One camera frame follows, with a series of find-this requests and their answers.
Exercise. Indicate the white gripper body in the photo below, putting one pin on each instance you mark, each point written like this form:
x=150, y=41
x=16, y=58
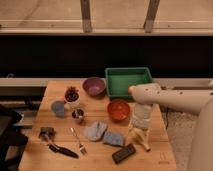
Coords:
x=141, y=116

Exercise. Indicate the black eraser block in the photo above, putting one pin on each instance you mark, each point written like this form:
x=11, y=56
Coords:
x=123, y=153

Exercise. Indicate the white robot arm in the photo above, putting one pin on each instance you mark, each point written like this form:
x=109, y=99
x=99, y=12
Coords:
x=194, y=102

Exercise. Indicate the small metal cup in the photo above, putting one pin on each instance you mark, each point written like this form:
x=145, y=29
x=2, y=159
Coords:
x=78, y=115

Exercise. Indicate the white cup with pinecone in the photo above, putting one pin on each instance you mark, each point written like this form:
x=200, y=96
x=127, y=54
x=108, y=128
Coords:
x=72, y=97

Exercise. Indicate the blue plastic cup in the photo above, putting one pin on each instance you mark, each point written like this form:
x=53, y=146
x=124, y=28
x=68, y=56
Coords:
x=58, y=108

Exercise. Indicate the red bowl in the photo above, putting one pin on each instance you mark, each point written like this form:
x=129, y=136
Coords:
x=118, y=110

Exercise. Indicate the blue sponge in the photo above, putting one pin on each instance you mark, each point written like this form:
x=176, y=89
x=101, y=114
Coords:
x=114, y=139

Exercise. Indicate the green plastic bin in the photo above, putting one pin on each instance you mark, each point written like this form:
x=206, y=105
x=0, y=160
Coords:
x=118, y=80

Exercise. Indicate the grey crumpled cloth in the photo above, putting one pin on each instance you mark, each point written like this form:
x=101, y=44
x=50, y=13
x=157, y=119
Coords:
x=95, y=131

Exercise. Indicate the purple bowl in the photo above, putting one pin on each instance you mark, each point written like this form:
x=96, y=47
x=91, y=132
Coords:
x=94, y=86

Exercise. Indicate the silver fork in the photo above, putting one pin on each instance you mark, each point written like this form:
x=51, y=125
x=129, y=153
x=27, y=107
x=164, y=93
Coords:
x=81, y=146

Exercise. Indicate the grey metal clip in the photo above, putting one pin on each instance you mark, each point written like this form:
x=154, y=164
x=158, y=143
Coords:
x=47, y=133

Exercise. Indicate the black chair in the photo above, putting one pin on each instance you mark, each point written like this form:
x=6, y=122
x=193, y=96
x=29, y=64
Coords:
x=10, y=136

